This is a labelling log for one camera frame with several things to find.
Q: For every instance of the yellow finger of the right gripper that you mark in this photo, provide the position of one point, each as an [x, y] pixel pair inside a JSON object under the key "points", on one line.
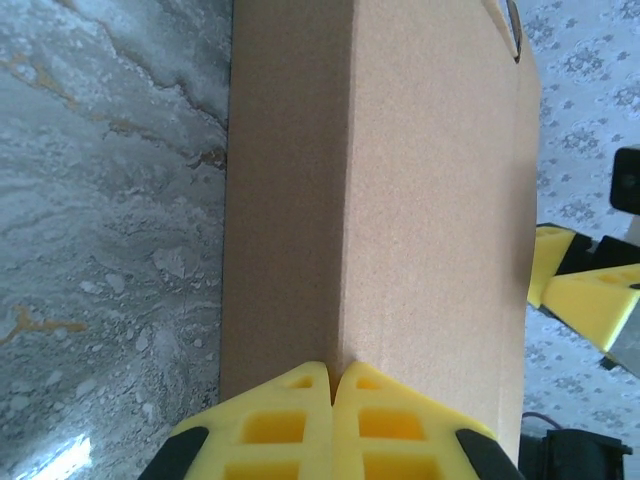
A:
{"points": [[595, 305], [550, 250]]}

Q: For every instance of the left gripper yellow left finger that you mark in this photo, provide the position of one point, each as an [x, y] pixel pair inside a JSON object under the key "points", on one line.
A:
{"points": [[270, 430]]}

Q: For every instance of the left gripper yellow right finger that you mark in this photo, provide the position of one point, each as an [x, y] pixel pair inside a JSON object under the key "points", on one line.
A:
{"points": [[400, 430]]}

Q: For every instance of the brown cardboard box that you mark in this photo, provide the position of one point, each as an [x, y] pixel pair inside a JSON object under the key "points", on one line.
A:
{"points": [[400, 200]]}

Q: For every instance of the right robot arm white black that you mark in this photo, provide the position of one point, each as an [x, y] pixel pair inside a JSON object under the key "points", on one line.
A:
{"points": [[575, 455]]}

